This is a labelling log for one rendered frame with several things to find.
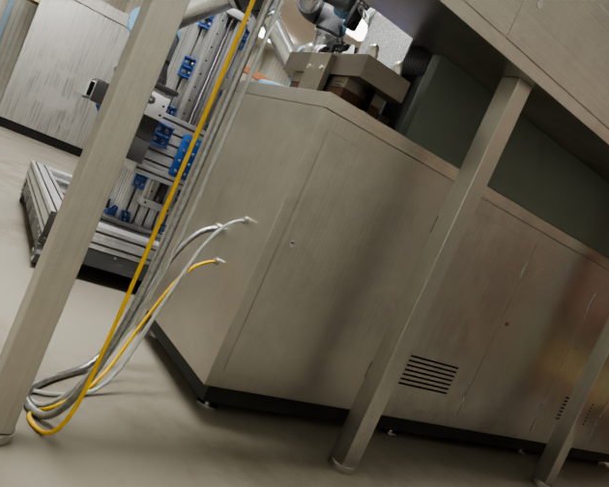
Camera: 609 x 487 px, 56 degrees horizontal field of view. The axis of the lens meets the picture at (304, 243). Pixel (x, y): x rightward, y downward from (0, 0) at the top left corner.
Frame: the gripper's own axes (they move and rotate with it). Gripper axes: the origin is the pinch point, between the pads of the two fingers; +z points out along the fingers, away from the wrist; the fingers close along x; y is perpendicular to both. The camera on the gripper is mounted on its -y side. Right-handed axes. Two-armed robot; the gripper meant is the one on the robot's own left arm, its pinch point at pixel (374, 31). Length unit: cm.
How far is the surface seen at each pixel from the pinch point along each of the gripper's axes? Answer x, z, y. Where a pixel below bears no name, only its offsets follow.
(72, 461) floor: -66, 126, -55
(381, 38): -5.7, 14.0, 4.5
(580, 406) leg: 112, 102, -31
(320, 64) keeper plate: -27.5, 33.7, -3.8
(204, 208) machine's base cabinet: -31, 48, -57
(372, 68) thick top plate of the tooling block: -23, 45, 8
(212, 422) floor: -25, 110, -69
